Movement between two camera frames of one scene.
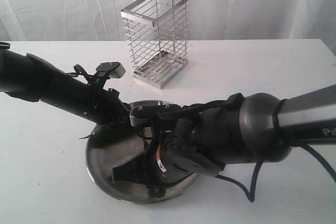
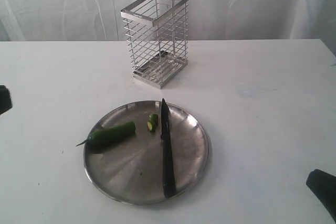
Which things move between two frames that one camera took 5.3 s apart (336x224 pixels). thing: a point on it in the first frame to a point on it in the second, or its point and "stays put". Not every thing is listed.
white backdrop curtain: (38, 7) stays put
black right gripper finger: (137, 170) to (324, 184)
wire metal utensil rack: (155, 26) stays put
